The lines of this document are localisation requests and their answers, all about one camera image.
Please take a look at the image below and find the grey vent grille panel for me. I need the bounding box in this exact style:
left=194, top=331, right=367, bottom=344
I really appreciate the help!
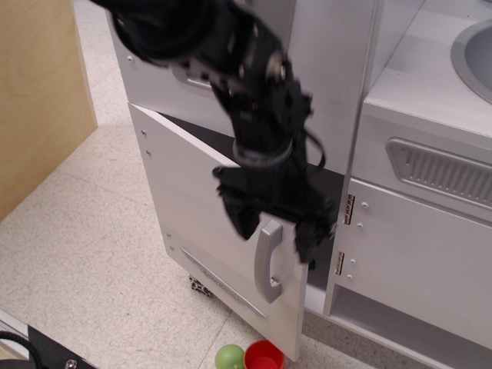
left=385, top=138, right=491, bottom=208

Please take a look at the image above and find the grey fridge door handle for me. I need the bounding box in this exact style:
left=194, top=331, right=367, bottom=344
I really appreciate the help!
left=254, top=219, right=283, bottom=304

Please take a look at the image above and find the white toy kitchen counter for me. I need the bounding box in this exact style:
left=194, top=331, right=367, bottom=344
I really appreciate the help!
left=361, top=1, right=491, bottom=150

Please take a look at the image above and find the lower oven door hinge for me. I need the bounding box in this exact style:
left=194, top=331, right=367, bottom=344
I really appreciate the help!
left=334, top=251, right=344, bottom=275

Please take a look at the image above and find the green toy ball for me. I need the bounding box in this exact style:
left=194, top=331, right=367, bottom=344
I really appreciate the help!
left=214, top=344, right=244, bottom=369

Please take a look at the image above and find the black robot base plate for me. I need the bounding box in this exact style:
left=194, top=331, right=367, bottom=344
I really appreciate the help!
left=28, top=326, right=96, bottom=369

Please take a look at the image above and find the red toy cup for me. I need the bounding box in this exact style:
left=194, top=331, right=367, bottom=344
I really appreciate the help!
left=243, top=340, right=285, bottom=369

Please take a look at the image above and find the aluminium extrusion foot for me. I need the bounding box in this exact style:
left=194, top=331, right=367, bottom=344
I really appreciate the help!
left=188, top=275, right=214, bottom=298

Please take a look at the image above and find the black braided cable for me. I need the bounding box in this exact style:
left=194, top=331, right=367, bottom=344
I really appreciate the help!
left=0, top=330, right=51, bottom=369

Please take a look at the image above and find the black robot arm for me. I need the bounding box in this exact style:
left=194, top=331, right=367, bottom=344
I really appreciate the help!
left=101, top=1, right=337, bottom=264

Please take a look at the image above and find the plywood board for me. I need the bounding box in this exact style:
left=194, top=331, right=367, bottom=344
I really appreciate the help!
left=1, top=1, right=97, bottom=218

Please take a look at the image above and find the grey ice dispenser recess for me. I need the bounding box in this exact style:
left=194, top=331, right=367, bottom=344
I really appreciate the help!
left=171, top=67, right=212, bottom=91

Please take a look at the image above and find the grey round sink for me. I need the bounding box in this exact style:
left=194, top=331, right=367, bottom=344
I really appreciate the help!
left=450, top=19, right=491, bottom=104

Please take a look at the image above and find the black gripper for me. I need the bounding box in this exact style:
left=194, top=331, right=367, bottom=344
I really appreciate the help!
left=213, top=155, right=337, bottom=264

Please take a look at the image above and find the white toy fridge cabinet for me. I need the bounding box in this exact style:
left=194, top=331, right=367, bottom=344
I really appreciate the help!
left=102, top=0, right=380, bottom=320

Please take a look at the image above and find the white low fridge door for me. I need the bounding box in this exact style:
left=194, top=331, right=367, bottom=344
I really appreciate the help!
left=129, top=105, right=308, bottom=360

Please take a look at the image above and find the aluminium frame rail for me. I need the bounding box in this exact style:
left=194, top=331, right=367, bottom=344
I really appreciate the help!
left=0, top=309, right=30, bottom=360

